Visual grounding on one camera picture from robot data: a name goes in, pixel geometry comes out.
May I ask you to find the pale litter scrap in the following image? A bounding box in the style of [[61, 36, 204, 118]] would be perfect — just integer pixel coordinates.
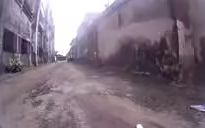
[[189, 104, 205, 114]]

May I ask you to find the weathered stained concrete wall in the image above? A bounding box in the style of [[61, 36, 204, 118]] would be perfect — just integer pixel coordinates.
[[66, 0, 205, 86]]

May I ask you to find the grey concrete building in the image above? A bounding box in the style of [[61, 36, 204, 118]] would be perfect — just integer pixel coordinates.
[[0, 0, 57, 75]]

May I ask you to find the brown dirt road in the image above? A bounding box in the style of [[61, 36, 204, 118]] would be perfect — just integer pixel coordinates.
[[0, 61, 205, 128]]

